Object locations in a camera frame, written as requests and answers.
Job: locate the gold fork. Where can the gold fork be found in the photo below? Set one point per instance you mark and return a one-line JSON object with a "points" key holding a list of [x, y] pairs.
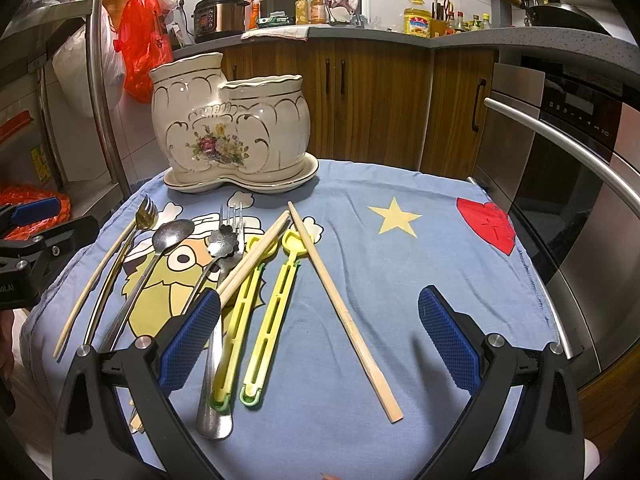
{"points": [[145, 219]]}

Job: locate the wooden kitchen cabinets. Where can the wooden kitchen cabinets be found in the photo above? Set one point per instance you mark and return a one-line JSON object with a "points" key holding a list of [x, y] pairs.
{"points": [[381, 101]]}

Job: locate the white floral ceramic utensil holder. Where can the white floral ceramic utensil holder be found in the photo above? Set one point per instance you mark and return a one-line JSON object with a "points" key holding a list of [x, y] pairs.
{"points": [[251, 132]]}

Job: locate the red plastic bag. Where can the red plastic bag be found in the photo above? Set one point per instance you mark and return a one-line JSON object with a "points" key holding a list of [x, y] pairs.
{"points": [[143, 45]]}

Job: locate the yellow plastic training chopstick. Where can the yellow plastic training chopstick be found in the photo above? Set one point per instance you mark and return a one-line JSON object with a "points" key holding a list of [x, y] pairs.
{"points": [[257, 372], [224, 379]]}

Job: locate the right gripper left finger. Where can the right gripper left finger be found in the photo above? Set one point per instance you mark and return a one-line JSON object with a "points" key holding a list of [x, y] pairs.
{"points": [[91, 437]]}

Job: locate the blue cartoon cloth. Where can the blue cartoon cloth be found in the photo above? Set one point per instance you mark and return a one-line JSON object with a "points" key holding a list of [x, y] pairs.
{"points": [[384, 234]]}

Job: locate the yellow oil tub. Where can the yellow oil tub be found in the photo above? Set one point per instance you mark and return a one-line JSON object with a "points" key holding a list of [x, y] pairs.
{"points": [[417, 22]]}

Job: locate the built-in oven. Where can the built-in oven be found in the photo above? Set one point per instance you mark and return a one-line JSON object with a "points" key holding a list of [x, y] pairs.
{"points": [[546, 125]]}

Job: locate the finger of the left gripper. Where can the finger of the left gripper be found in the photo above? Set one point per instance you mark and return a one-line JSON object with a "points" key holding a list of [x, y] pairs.
{"points": [[46, 253], [29, 213]]}

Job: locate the white dish towel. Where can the white dish towel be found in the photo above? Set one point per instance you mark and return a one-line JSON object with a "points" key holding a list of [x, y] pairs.
{"points": [[287, 32]]}

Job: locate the flower steel spoon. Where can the flower steel spoon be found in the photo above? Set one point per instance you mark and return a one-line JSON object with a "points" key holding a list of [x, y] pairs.
{"points": [[222, 243]]}

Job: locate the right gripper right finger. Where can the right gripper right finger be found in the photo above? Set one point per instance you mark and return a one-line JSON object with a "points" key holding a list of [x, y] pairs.
{"points": [[522, 420]]}

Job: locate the thin wooden chopstick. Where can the thin wooden chopstick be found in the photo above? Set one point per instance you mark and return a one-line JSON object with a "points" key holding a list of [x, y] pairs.
{"points": [[67, 327]]}

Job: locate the chrome curved rail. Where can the chrome curved rail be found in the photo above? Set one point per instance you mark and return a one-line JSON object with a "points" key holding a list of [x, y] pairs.
{"points": [[98, 98]]}

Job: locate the electric pressure cooker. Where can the electric pressure cooker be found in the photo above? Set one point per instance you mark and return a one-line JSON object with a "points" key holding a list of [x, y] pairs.
{"points": [[218, 18]]}

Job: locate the black wok with handle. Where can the black wok with handle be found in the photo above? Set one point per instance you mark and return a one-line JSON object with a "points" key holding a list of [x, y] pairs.
{"points": [[562, 15]]}

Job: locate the long steel spoon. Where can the long steel spoon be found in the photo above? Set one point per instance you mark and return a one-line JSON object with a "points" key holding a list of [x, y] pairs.
{"points": [[166, 237]]}

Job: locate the red bag on shelf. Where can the red bag on shelf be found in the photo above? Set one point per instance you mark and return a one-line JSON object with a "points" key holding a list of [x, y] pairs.
{"points": [[12, 195]]}

